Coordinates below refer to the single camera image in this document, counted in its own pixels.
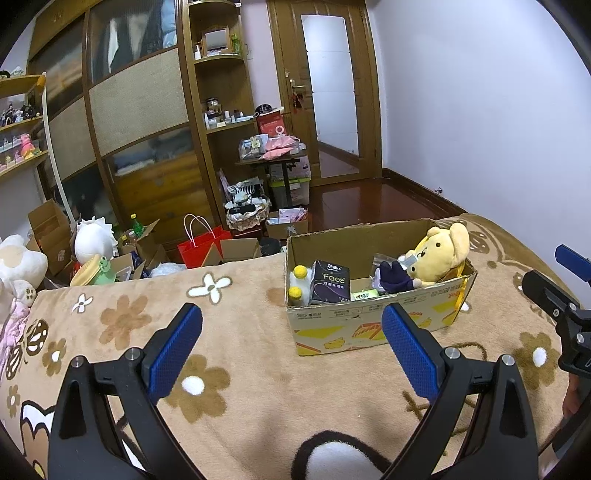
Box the white bear plush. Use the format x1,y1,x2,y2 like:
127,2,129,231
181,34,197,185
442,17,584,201
0,234,49,309

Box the white plastic bag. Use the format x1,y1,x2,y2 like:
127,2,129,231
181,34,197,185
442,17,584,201
149,262,186,278

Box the flat cardboard box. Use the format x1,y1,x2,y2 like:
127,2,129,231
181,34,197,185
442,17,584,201
201,237,262,268

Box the white fluffy pom-pom plush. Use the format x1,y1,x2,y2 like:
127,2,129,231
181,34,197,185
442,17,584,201
287,264,311,306

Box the small cardboard box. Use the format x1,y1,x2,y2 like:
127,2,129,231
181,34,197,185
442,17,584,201
265,209,310,241

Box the wooden corner shelf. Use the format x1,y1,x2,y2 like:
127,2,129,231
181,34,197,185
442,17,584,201
184,0,262,224

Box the beige floral blanket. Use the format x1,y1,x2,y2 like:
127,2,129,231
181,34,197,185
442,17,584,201
0,212,591,480

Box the person's right hand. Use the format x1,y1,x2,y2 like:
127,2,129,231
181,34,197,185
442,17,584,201
561,373,591,422

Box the clear storage box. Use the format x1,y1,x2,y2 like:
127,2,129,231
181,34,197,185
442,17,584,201
268,154,313,207

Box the white round plush toy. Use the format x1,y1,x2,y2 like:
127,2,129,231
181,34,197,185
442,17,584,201
74,215,119,265

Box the black tissue pack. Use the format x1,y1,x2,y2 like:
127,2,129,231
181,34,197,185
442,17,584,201
308,259,352,306

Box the clear plastic wrapper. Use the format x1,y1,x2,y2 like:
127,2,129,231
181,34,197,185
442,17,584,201
373,252,409,271

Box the yellow bear plush doll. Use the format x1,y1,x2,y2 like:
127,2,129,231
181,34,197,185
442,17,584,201
372,222,472,295

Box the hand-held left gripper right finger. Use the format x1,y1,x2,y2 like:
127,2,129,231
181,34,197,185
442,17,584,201
381,302,540,480

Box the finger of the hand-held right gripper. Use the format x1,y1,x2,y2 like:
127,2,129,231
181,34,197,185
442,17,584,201
521,269,581,320
554,244,591,283

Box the green frog toy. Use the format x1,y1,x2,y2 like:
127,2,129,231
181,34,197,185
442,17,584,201
69,254,117,288

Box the pink and white plush pile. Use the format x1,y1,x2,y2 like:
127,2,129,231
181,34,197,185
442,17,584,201
0,293,32,372

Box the wooden wardrobe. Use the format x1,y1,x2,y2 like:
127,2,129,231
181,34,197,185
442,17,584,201
27,0,220,261

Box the zebra striped plush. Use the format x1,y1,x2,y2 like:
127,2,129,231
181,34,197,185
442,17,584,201
228,181,265,207

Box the open cardboard box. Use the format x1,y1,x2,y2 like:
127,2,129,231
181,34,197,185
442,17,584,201
111,218,171,280

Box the wicker basket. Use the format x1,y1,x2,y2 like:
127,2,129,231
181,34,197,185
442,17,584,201
225,198,271,232

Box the red box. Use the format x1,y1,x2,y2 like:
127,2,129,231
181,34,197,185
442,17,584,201
256,112,288,139

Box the red paper bag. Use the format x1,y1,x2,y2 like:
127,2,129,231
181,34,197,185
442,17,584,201
177,213,232,269

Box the printed cardboard box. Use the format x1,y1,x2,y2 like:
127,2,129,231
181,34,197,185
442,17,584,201
283,218,479,357

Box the pink plastic bag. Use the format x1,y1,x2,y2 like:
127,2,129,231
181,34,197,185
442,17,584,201
261,135,303,161

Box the wooden door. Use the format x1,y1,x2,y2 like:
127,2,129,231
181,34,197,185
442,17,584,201
267,0,385,188

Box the small wooden table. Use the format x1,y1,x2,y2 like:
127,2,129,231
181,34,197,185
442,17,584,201
235,154,302,209

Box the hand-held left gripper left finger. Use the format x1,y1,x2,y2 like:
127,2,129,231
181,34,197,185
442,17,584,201
46,302,205,480

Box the brown cardboard box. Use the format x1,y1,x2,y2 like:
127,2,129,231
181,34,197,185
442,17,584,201
27,198,74,277

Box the wooden toy shelf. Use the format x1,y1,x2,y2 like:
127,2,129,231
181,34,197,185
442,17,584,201
0,73,52,178

